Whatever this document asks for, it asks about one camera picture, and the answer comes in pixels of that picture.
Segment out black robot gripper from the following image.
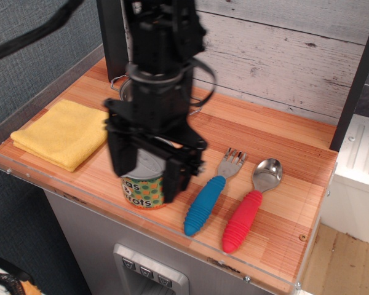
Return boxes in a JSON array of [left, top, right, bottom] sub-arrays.
[[104, 69, 207, 203]]

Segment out peas and carrots toy can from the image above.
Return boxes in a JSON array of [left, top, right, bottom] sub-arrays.
[[121, 149, 166, 210]]

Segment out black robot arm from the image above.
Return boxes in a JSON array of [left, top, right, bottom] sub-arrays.
[[104, 1, 210, 203]]

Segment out small steel pot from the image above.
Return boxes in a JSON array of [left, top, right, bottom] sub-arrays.
[[111, 74, 202, 116]]

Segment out grey toy fridge cabinet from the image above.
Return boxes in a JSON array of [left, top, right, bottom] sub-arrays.
[[46, 191, 301, 294]]

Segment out folded yellow cloth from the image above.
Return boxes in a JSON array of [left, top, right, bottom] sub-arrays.
[[10, 100, 108, 172]]

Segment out silver dispenser button panel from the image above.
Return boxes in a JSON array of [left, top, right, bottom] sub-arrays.
[[113, 243, 190, 294]]

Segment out clear acrylic table guard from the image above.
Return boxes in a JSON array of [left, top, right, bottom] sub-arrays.
[[0, 49, 337, 286]]

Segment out white toy sink unit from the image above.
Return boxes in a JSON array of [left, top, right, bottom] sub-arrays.
[[320, 114, 369, 243]]

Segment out blue handled toy fork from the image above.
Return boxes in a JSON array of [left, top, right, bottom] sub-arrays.
[[184, 148, 247, 236]]

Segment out red handled toy spoon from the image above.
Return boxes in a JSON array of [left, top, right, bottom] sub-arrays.
[[222, 158, 283, 253]]

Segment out black left vertical post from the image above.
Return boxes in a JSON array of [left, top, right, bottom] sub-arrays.
[[97, 0, 129, 82]]

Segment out black vertical post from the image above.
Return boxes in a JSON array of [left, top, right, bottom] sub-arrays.
[[97, 0, 129, 82], [329, 36, 369, 152]]

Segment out black braided cable sleeve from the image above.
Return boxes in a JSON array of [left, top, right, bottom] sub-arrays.
[[0, 0, 85, 65]]

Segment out black right vertical post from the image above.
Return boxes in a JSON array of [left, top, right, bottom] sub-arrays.
[[329, 36, 369, 152]]

